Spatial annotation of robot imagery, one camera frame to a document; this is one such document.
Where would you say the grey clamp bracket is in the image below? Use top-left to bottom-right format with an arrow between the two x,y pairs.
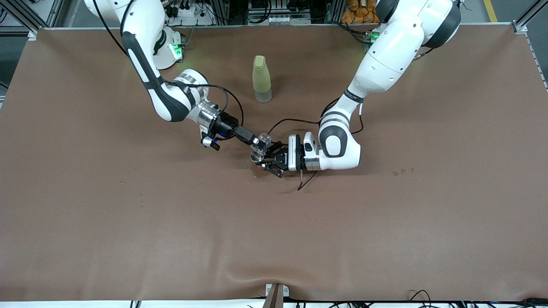
262,282 -> 290,308

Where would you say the short black cable loop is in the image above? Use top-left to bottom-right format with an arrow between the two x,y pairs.
297,169 -> 318,192

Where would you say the yellow-green bottle shaker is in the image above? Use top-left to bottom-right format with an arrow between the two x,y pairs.
252,55 -> 273,104

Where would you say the thin black cable loop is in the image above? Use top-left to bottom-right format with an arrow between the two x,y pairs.
408,290 -> 433,308

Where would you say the white terminal block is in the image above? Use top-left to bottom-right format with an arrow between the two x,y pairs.
248,15 -> 311,25

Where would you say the orange bread pile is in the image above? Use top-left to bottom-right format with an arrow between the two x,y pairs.
341,0 -> 382,24

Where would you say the white power strip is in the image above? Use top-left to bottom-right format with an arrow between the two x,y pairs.
165,0 -> 214,27

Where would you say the brown table cover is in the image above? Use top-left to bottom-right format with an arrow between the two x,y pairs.
0,24 -> 548,302

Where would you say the small clear glass cup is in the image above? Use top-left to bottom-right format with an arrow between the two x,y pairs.
253,133 -> 273,157

